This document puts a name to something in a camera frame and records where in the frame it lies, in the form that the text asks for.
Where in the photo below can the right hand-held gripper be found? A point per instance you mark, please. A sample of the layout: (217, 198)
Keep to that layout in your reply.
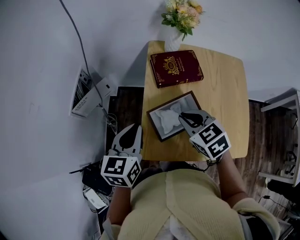
(212, 139)

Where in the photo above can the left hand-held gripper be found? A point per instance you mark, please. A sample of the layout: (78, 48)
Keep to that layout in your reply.
(117, 167)

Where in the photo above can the white item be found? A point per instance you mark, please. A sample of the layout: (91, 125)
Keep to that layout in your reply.
(168, 118)

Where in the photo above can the dark framed shallow box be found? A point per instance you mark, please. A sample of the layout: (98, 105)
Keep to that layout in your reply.
(157, 125)

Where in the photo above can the person's right forearm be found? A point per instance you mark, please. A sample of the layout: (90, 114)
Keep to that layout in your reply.
(230, 180)

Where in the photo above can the person's left forearm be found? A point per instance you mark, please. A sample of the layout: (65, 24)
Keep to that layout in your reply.
(119, 206)

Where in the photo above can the small white box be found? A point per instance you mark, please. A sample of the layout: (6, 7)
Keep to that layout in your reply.
(105, 86)

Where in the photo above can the black router with antenna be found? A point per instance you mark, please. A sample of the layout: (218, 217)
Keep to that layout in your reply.
(96, 180)

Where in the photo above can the dark red gold-printed book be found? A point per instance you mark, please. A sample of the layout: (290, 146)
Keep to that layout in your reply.
(177, 68)

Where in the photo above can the white flat network device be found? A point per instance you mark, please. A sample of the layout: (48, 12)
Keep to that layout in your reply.
(95, 199)

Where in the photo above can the white ribbed vase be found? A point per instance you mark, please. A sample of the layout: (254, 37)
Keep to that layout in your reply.
(173, 43)

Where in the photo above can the person's pale yellow cardigan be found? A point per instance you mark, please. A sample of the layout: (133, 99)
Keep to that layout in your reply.
(187, 206)

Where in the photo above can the white metal rack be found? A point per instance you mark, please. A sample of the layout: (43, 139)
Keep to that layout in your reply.
(296, 138)

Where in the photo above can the yellow and pink flower bouquet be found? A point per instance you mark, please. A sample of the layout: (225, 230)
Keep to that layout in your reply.
(182, 16)

